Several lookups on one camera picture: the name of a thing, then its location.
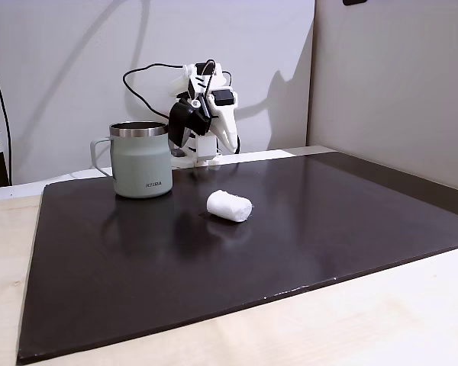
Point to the white gauze roll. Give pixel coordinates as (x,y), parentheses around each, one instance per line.
(229,206)

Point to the grey-green steel mug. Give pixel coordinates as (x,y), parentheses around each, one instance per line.
(141,167)

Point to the black table mat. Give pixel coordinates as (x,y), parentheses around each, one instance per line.
(175,274)

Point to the black camera box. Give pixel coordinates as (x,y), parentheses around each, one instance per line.
(183,116)

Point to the black wall fixture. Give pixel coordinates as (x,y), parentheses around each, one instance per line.
(355,2)

